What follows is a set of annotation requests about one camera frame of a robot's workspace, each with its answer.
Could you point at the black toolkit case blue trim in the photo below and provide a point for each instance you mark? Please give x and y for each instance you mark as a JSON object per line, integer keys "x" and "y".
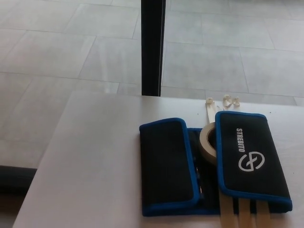
{"x": 164, "y": 161}

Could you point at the beige masking tape roll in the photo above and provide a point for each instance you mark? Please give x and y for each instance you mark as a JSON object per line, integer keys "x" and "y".
{"x": 204, "y": 147}

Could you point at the black vertical frame post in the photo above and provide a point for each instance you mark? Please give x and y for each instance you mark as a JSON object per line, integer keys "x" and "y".
{"x": 152, "y": 47}

